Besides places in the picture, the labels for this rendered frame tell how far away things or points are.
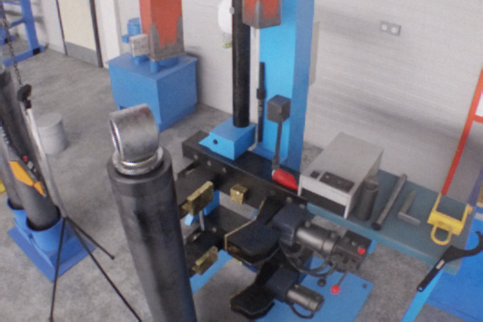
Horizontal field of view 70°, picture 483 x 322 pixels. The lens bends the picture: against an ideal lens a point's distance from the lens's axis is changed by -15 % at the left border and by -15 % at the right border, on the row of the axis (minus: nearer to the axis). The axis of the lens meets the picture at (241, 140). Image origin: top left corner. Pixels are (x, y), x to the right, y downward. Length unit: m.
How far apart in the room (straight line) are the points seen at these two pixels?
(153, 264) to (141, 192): 0.35
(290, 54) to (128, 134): 0.83
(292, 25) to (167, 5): 0.61
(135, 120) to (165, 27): 0.30
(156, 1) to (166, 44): 0.14
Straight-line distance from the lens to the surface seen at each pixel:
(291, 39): 1.66
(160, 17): 1.22
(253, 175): 1.81
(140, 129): 1.15
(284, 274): 2.08
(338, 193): 1.60
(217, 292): 2.49
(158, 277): 1.54
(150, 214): 1.29
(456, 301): 2.77
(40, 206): 2.71
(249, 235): 1.65
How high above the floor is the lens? 2.22
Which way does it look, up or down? 34 degrees down
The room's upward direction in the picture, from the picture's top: straight up
